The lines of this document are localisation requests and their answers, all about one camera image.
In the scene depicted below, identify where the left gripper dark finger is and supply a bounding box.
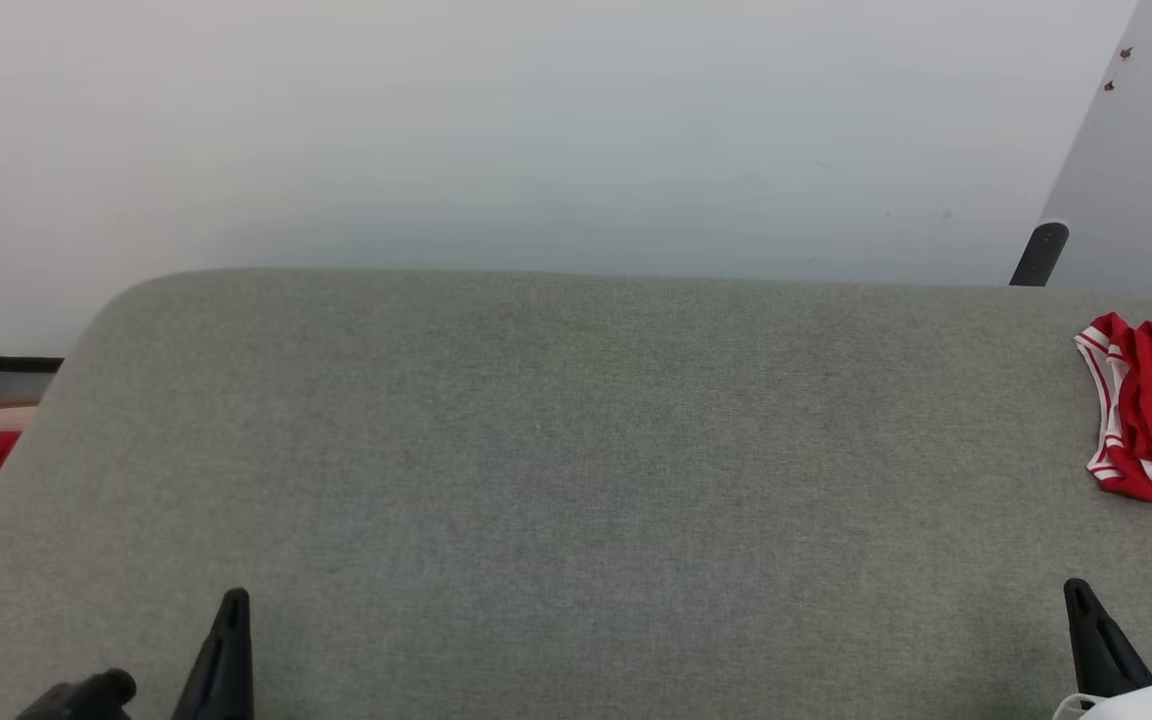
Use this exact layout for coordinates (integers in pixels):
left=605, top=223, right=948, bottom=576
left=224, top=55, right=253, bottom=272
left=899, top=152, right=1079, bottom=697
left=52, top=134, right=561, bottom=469
left=170, top=587, right=256, bottom=720

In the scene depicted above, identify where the black slanted pole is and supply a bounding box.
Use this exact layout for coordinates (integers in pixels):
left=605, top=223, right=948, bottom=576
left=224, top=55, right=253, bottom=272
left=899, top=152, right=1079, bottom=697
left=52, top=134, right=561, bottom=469
left=1008, top=221, right=1071, bottom=289

